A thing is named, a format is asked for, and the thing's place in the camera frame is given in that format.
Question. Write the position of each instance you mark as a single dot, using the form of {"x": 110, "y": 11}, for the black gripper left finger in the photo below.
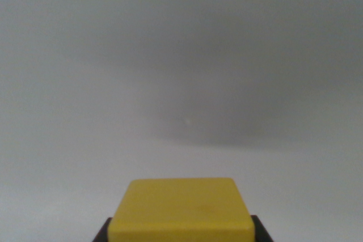
{"x": 102, "y": 233}

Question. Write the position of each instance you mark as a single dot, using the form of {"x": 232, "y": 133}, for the yellow cube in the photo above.
{"x": 181, "y": 213}

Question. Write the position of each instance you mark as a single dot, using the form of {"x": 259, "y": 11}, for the grey plastic bin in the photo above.
{"x": 181, "y": 69}

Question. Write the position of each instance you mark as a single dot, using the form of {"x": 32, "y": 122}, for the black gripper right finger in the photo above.
{"x": 261, "y": 232}

